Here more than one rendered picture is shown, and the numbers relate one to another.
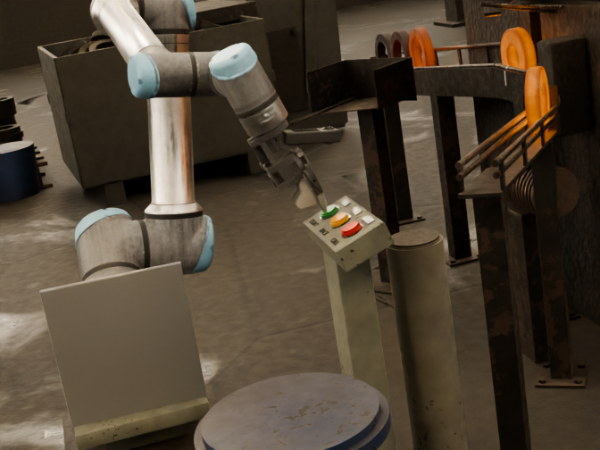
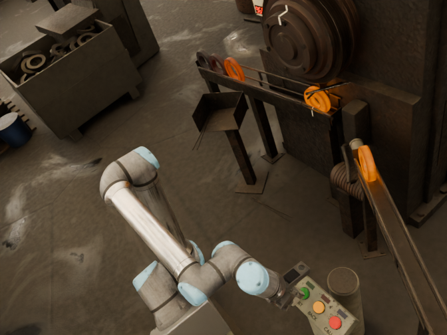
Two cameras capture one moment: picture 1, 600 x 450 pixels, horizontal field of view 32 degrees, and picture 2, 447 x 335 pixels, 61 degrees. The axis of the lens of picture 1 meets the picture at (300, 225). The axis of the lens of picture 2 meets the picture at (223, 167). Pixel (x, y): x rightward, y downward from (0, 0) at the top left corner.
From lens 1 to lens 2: 1.63 m
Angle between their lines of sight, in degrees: 28
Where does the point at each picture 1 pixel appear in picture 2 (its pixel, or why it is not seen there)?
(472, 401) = not seen: hidden behind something
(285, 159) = (287, 299)
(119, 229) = (158, 279)
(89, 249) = (149, 297)
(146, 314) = (197, 326)
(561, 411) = (385, 276)
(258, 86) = (273, 286)
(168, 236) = not seen: hidden behind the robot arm
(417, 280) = (351, 302)
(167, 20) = (146, 177)
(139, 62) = (192, 296)
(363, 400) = not seen: outside the picture
